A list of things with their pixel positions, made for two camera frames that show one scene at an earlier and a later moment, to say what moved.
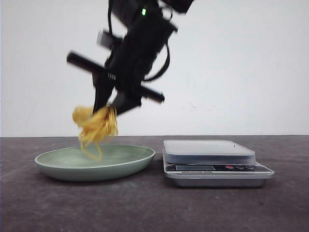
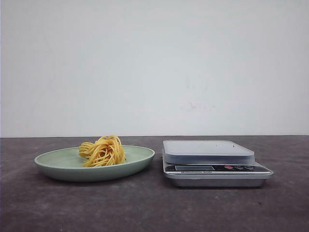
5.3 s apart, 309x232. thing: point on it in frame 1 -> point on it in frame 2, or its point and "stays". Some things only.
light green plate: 72,163 stays
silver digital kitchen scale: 211,163 stays
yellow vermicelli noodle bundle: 95,127 -> 107,150
